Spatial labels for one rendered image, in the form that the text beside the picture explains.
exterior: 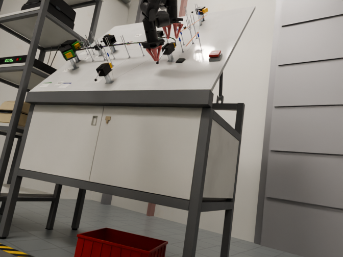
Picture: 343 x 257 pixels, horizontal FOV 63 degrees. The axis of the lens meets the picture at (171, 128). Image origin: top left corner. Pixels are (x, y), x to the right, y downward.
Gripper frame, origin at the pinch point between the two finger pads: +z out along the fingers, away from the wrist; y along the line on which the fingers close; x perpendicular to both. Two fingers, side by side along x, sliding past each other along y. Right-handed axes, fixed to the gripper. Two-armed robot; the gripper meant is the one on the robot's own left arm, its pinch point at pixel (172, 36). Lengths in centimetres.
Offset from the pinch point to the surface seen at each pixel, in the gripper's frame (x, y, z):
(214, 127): 17, -35, 40
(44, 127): 44, 61, 49
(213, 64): 1.8, -26.0, 13.4
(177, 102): 26.8, -22.1, 28.4
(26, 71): 37, 87, 18
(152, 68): 7.7, 7.7, 15.8
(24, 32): 6, 143, -7
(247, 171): -134, 4, 130
